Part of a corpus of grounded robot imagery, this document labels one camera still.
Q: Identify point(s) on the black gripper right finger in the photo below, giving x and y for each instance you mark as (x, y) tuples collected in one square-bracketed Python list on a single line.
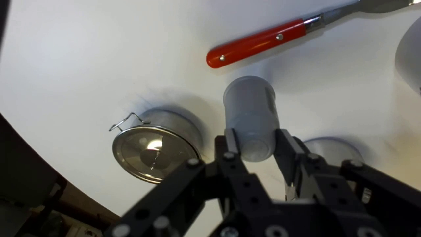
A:
[(333, 185)]

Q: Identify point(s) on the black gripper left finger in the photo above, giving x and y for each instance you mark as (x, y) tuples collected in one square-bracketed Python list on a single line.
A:
[(205, 189)]

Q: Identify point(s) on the grey salt cellar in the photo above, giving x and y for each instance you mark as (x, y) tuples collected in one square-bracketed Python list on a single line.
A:
[(250, 114)]

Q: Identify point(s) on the steel cup with lid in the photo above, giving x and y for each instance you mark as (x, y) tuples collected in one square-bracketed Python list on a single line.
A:
[(333, 148)]

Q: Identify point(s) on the silver spoon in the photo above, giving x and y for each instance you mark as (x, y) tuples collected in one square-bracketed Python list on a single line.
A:
[(263, 42)]

